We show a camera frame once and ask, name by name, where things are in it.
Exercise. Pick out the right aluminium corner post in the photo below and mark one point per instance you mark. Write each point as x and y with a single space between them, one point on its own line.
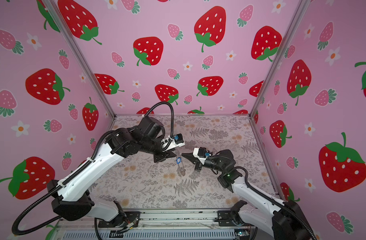
291 30

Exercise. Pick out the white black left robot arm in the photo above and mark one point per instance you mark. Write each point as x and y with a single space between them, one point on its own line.
72 198

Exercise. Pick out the grey slotted cable duct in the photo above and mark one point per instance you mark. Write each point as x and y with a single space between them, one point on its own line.
184 234

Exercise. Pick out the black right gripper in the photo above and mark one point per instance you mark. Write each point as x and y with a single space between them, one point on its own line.
191 157

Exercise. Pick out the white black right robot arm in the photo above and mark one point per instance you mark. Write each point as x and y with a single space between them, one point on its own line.
280 219

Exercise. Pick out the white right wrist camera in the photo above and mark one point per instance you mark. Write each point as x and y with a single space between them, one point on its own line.
201 154

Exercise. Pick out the aluminium corner post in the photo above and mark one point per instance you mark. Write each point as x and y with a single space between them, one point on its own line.
291 30
78 54

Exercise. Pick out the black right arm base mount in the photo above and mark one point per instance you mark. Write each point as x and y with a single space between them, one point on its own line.
231 217

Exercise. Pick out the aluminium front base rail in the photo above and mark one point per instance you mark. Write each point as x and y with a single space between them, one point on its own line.
197 218

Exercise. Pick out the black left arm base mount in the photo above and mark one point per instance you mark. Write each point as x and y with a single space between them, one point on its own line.
124 220

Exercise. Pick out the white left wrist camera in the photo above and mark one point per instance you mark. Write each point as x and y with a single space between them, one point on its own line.
170 143

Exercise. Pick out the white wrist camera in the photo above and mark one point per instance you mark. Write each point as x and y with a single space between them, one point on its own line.
201 154
170 143

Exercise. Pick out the left aluminium corner post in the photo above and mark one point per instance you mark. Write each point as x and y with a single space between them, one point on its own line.
78 54

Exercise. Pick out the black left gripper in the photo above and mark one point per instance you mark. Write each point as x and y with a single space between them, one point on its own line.
168 154

